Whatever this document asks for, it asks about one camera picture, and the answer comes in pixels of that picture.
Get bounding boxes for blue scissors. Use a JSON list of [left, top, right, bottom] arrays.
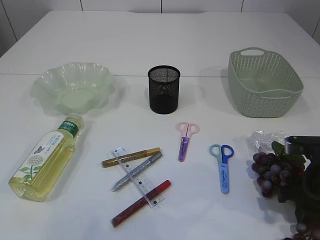
[[209, 144, 234, 195]]

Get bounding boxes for black mesh pen holder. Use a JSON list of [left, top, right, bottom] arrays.
[[147, 65, 181, 115]]

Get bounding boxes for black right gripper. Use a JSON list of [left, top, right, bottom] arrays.
[[277, 136, 320, 234]]

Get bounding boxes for red glitter pen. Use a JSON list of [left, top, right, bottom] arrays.
[[111, 180, 171, 228]]

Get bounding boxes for clear plastic sheet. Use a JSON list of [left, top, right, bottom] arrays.
[[245, 130, 286, 154]]

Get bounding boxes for clear plastic ruler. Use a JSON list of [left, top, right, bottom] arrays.
[[111, 147, 164, 208]]

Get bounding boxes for green wavy glass plate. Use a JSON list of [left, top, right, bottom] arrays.
[[30, 62, 115, 115]]

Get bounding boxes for silver glitter pen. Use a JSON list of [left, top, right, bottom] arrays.
[[111, 152, 162, 192]]

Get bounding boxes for yellow tea bottle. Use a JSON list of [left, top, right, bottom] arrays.
[[8, 113, 84, 202]]

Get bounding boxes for pink purple scissors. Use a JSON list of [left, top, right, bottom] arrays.
[[177, 121, 200, 162]]

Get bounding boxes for green plastic woven basket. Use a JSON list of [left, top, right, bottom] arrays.
[[228, 47, 304, 118]]

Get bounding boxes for purple artificial grape bunch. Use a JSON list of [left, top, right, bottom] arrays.
[[251, 141, 320, 240]]

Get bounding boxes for gold glitter pen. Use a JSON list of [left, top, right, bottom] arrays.
[[101, 147, 161, 168]]

